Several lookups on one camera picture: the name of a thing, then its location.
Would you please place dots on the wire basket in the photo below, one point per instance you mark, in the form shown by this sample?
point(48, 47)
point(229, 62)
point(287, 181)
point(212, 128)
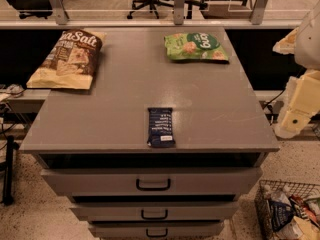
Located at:
point(280, 191)

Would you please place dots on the middle drawer black handle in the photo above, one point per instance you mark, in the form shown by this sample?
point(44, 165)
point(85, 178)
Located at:
point(154, 215)

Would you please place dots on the metal railing frame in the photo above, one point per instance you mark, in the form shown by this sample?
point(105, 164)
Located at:
point(95, 13)

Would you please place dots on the blue rxbar blueberry bar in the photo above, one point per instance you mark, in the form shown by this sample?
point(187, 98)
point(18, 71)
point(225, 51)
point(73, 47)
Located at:
point(160, 131)

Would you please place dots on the blue snack bag in basket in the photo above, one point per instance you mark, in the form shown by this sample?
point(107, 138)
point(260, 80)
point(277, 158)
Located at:
point(281, 214)

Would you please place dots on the black stand left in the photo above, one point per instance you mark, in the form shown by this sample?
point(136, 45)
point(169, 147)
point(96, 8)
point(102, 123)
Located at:
point(7, 198)

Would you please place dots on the yellow snack bag in basket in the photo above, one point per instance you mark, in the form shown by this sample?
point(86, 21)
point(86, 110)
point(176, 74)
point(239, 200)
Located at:
point(306, 230)

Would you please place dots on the black office chair centre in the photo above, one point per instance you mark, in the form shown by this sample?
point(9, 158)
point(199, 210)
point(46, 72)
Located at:
point(150, 4)

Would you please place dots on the sea salt chip bag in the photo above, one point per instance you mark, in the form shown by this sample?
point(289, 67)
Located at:
point(71, 63)

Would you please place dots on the green rice chip bag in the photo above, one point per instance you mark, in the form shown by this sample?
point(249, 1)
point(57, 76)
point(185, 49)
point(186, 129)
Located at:
point(194, 46)

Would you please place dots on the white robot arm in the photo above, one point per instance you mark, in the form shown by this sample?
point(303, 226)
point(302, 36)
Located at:
point(304, 41)

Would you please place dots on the red snack bag in basket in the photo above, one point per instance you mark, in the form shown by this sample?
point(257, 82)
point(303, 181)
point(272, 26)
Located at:
point(302, 209)

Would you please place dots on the bottom drawer black handle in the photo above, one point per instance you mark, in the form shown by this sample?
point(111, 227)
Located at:
point(156, 233)

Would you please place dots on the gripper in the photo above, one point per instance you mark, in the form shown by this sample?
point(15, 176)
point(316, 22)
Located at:
point(308, 44)

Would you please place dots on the drawer black handle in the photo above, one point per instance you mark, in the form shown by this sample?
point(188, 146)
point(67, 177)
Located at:
point(153, 186)
point(156, 233)
point(154, 215)

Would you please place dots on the top drawer black handle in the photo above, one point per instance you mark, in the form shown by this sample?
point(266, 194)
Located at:
point(153, 186)

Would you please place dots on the grey drawer cabinet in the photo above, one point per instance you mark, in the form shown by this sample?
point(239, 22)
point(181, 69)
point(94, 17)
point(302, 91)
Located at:
point(155, 149)

